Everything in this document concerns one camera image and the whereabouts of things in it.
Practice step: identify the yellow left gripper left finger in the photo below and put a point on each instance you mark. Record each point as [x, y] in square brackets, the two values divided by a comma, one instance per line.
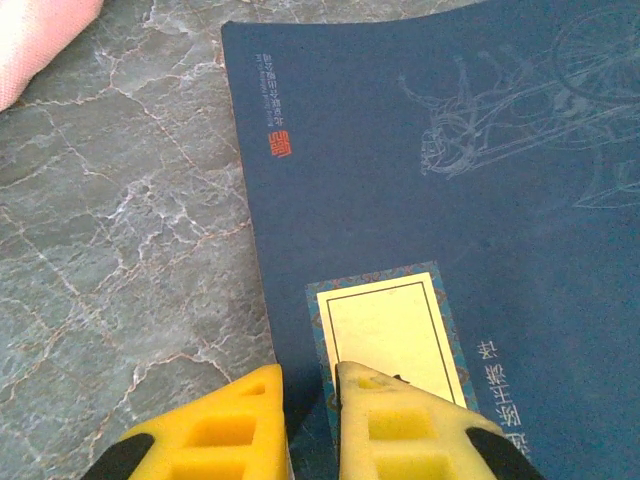
[225, 435]

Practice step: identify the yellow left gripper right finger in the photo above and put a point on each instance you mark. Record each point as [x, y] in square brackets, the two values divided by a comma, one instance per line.
[400, 435]

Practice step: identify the blue book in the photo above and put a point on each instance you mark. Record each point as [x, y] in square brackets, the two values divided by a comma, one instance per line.
[400, 200]

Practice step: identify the pink backpack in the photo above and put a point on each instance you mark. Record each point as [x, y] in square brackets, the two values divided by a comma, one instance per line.
[30, 40]

